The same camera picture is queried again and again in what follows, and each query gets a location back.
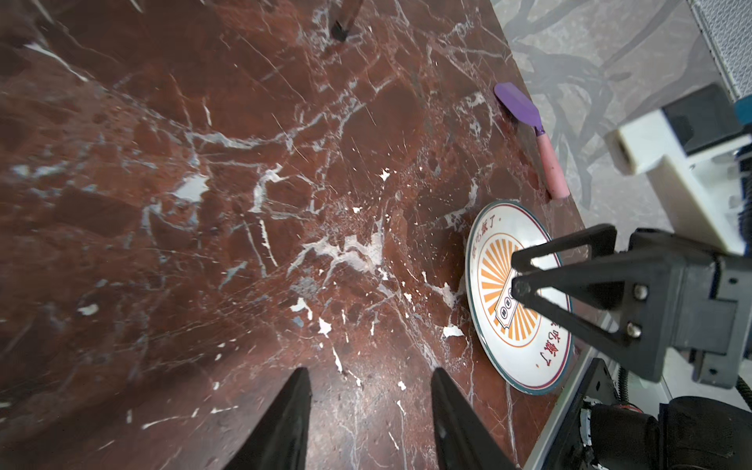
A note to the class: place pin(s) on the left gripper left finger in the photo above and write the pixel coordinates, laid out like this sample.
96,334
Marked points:
279,441

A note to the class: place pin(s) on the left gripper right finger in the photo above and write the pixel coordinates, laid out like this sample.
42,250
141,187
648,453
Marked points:
462,441

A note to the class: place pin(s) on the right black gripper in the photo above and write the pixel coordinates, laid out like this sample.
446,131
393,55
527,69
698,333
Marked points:
686,295

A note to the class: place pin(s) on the orange sunburst plate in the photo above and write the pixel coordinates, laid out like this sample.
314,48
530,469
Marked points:
531,352

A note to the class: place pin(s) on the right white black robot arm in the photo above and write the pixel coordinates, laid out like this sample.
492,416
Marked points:
687,433

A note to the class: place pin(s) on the steel two-tier dish rack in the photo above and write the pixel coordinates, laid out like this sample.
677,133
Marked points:
345,19

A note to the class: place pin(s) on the purple pink spatula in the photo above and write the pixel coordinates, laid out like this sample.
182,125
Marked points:
525,111

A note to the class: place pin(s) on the white wire mesh basket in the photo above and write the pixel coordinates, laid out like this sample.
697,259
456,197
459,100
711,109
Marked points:
726,28

